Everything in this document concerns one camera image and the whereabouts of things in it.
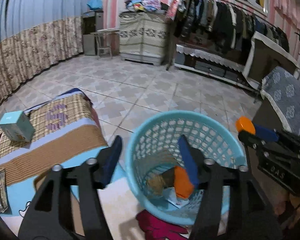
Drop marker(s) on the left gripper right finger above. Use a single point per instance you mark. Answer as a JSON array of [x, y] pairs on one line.
[[192, 158]]

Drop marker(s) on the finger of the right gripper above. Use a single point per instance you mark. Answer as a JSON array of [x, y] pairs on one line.
[[268, 135]]

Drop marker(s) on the orange snack wrapper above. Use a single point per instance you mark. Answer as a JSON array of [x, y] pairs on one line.
[[182, 185]]

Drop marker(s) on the grey water dispenser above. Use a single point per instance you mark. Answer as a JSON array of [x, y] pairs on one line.
[[92, 21]]

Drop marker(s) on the teal cardboard box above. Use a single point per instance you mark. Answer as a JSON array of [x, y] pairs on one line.
[[16, 126]]

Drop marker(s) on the beige printed snack bag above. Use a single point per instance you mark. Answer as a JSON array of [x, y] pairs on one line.
[[0, 191]]

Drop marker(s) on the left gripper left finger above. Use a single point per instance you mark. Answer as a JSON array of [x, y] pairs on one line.
[[107, 160]]

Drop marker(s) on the patterned table blanket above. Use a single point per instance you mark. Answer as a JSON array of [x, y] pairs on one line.
[[67, 133]]

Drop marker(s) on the blue bag on dispenser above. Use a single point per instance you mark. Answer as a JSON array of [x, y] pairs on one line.
[[95, 4]]

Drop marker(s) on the magenta cloth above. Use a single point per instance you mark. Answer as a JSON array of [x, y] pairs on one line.
[[156, 229]]

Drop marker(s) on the cloth-covered cabinet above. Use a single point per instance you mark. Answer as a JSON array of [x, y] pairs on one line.
[[144, 37]]

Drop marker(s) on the clothes rack with garments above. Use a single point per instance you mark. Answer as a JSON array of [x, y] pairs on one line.
[[228, 27]]

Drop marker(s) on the low lace-covered tv stand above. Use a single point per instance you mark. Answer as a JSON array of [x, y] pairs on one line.
[[199, 61]]

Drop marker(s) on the blue floral curtain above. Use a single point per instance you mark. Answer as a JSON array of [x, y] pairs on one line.
[[34, 35]]

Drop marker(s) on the grey patterned cloth cover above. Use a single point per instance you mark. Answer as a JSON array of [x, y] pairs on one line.
[[282, 90]]

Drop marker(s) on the pile of folded clothes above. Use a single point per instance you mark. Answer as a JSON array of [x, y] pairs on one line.
[[142, 5]]

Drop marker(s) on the small metal folding table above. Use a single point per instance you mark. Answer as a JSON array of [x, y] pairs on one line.
[[107, 42]]

